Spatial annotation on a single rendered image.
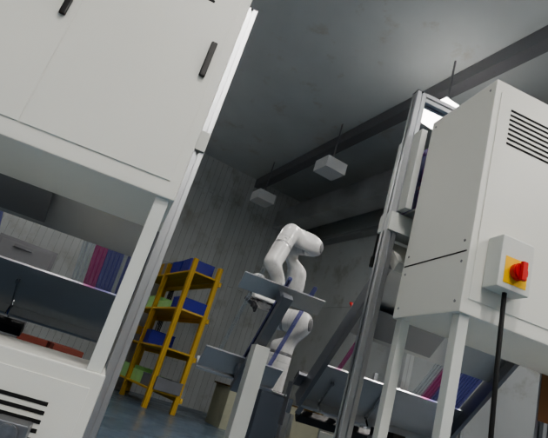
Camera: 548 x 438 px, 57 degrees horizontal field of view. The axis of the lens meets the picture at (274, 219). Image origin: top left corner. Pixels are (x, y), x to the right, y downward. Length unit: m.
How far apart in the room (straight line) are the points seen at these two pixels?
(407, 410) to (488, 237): 1.06
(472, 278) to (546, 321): 0.25
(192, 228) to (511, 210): 10.87
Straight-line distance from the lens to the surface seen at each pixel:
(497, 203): 1.51
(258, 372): 1.94
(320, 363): 2.01
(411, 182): 1.81
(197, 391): 12.11
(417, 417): 2.34
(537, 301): 1.53
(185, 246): 11.98
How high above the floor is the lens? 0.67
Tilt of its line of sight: 19 degrees up
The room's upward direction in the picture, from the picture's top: 17 degrees clockwise
